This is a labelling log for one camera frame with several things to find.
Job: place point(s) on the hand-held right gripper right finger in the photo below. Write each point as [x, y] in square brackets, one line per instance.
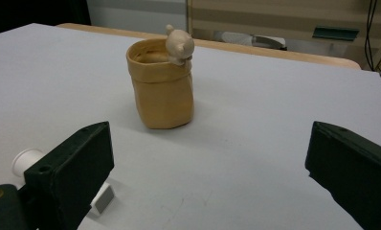
[354, 169]

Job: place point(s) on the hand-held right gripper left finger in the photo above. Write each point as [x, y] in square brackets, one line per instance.
[71, 169]

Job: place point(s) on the tan bag-shaped pot with bear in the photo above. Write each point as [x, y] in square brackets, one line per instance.
[162, 92]

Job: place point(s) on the white eraser block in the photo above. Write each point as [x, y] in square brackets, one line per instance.
[103, 198]

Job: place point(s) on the green box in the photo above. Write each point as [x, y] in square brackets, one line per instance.
[335, 33]

